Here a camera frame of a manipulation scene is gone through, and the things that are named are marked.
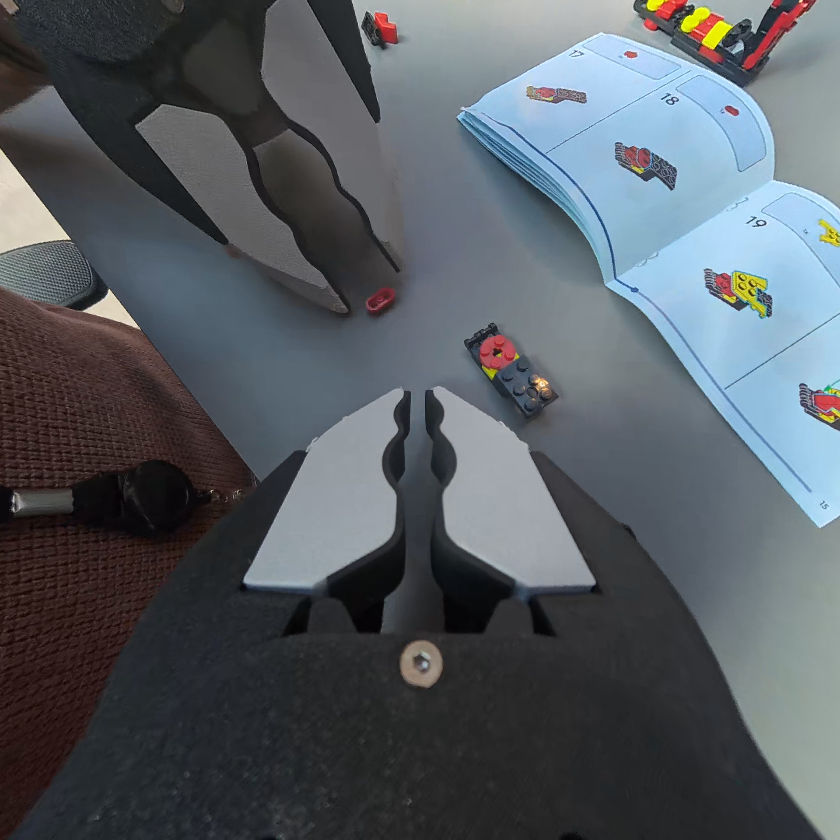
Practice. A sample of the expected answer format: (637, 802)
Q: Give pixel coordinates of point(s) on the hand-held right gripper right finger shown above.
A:
(505, 518)

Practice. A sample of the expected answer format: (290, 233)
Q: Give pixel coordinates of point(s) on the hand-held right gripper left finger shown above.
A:
(334, 512)

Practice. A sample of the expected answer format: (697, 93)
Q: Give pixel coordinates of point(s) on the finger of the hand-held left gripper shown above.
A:
(315, 92)
(210, 184)

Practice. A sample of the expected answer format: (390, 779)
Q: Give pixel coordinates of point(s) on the small black red brick assembly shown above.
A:
(525, 387)

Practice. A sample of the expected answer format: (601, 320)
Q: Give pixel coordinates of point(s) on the small red rounded brick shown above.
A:
(380, 300)

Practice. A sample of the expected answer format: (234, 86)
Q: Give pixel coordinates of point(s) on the black and red brick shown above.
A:
(387, 29)

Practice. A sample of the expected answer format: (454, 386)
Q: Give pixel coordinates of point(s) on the black retractable badge reel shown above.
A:
(154, 492)

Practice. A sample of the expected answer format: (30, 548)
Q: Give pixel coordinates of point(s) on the brown knit sweater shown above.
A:
(79, 394)

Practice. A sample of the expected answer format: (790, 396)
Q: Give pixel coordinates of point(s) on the blue instruction booklet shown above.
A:
(709, 341)

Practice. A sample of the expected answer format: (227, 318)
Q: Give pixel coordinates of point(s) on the red yellow black brick model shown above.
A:
(715, 46)

